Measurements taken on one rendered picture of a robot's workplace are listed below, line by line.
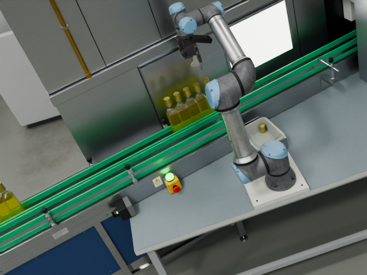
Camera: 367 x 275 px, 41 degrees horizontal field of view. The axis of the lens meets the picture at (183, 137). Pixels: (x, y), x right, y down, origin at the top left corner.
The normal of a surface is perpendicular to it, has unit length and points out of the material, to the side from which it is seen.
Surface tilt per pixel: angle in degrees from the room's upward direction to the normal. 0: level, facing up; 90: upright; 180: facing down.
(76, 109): 90
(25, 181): 0
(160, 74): 90
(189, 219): 0
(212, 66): 90
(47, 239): 90
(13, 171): 0
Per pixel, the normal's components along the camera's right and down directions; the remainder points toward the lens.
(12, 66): 0.10, 0.62
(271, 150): -0.16, -0.78
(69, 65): 0.40, 0.50
